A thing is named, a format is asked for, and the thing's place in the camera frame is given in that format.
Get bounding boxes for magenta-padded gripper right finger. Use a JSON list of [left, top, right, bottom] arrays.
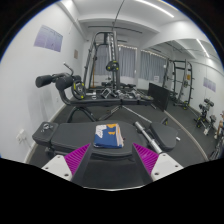
[[132, 142, 184, 184]]

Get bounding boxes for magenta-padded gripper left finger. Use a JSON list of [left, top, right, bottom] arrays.
[[41, 143, 93, 185]]

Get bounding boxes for orange and blue printed towel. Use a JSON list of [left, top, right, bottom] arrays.
[[93, 123, 125, 150]]

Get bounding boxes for silver barbell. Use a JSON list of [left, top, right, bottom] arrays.
[[133, 120, 165, 155]]

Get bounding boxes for black padded workout bench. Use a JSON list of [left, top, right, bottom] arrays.
[[31, 119, 150, 162]]

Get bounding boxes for small black bench pad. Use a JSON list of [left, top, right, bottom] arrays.
[[148, 117, 180, 153]]

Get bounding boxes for black bench with leg rollers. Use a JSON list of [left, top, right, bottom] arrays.
[[35, 63, 156, 123]]

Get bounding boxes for black plyo box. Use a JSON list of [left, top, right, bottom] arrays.
[[147, 82, 171, 112]]

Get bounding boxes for black weight plate yellow marks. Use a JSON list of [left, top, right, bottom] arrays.
[[71, 78, 87, 101]]

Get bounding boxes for dumbbell rack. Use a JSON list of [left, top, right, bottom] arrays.
[[195, 97, 218, 135]]

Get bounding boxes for black squat rack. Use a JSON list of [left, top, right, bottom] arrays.
[[164, 58, 195, 111]]

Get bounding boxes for grey window curtain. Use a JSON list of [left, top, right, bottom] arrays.
[[94, 44, 137, 79], [138, 49, 168, 83]]

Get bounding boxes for small weight plate on rack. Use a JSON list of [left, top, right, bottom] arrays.
[[105, 60, 121, 73]]

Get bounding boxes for grey smith machine rack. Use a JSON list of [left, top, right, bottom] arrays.
[[82, 30, 123, 93]]

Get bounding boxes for white wall socket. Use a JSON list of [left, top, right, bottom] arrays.
[[15, 127, 29, 145]]

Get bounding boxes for small purple wall poster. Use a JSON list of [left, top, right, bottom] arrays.
[[202, 76, 217, 93]]

